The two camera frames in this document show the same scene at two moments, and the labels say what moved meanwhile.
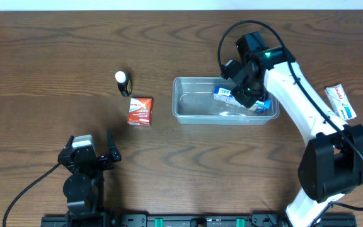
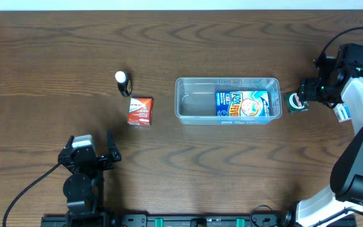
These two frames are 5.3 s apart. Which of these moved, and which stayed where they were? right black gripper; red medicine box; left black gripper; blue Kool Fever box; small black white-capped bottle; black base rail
Moved: blue Kool Fever box; right black gripper
Stayed: left black gripper; black base rail; small black white-capped bottle; red medicine box
